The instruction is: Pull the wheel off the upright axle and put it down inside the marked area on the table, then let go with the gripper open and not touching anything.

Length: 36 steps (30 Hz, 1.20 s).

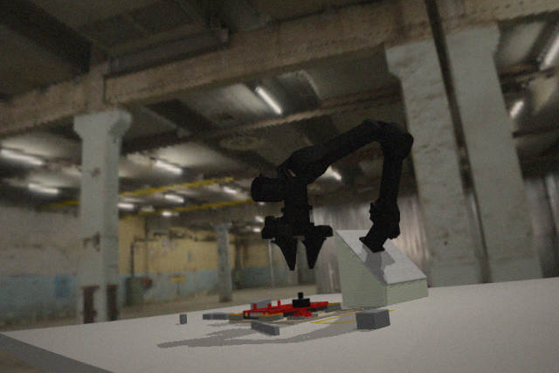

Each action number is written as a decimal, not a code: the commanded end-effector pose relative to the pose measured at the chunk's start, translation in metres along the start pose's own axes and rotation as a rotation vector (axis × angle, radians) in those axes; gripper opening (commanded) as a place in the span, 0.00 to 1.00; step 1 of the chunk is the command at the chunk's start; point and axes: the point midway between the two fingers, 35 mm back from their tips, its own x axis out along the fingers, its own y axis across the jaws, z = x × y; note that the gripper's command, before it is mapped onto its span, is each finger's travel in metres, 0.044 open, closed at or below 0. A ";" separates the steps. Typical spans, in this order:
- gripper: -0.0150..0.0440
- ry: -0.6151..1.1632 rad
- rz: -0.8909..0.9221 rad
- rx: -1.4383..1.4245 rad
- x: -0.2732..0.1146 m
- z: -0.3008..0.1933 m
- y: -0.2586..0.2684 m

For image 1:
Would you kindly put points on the black tyre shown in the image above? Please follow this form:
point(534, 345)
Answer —
point(301, 302)

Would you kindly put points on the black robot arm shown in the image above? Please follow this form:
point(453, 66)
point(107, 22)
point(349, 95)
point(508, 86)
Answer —
point(311, 162)

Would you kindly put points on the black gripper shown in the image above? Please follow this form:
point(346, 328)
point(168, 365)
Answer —
point(298, 224)

